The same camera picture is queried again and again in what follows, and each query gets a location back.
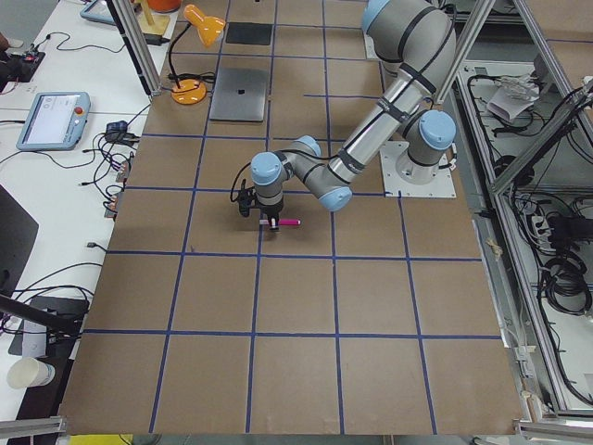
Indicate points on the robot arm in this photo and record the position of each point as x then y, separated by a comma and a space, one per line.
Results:
418, 41

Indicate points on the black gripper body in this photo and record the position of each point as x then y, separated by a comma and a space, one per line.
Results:
271, 211

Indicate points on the pink marker pen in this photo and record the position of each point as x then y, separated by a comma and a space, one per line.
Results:
282, 222

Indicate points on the orange cylindrical container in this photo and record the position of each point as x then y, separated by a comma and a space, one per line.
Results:
164, 6

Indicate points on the black power adapter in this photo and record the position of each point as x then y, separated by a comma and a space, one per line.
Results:
155, 39

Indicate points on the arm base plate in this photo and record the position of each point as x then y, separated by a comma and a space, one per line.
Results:
403, 178
370, 48

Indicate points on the black mousepad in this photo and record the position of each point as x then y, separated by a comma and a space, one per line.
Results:
248, 33

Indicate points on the wooden stand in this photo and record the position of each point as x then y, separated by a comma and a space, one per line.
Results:
150, 22

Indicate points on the aluminium frame post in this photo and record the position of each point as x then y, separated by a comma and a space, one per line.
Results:
134, 40

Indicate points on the blue teach pendant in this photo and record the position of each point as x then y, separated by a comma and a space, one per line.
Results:
97, 11
55, 122

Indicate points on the silver laptop notebook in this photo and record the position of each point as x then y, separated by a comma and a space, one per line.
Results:
239, 95

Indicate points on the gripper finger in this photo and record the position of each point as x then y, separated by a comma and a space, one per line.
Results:
273, 222

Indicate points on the white paper cup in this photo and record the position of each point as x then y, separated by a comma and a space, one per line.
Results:
28, 372

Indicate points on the orange desk lamp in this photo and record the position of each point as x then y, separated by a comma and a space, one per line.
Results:
189, 85

